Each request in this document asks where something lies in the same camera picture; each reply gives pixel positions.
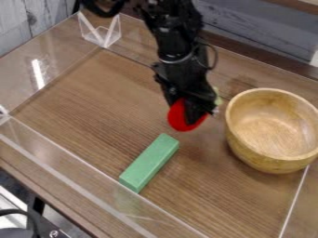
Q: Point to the green rectangular block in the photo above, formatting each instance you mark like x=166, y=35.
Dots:
x=150, y=161

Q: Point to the black metal table bracket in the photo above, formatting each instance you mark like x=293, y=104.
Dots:
x=47, y=229

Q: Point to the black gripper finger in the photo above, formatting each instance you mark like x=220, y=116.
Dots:
x=171, y=93
x=198, y=108

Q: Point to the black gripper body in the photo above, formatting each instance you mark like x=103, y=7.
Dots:
x=187, y=75

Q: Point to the red toy radish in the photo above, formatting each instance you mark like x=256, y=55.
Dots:
x=176, y=117

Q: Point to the clear acrylic corner bracket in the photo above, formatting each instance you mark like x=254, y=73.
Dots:
x=99, y=35

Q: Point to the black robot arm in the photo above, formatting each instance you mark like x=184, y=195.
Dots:
x=174, y=22

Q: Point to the clear acrylic tray wall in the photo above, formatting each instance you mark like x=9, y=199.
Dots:
x=105, y=209

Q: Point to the wooden bowl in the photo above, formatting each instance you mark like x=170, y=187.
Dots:
x=271, y=130

